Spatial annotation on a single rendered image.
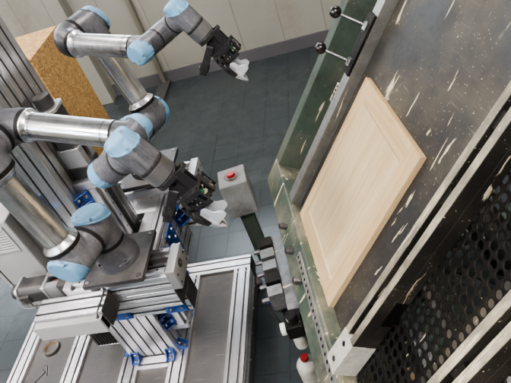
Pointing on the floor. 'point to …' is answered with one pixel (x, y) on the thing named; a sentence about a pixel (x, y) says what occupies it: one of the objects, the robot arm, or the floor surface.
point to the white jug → (306, 368)
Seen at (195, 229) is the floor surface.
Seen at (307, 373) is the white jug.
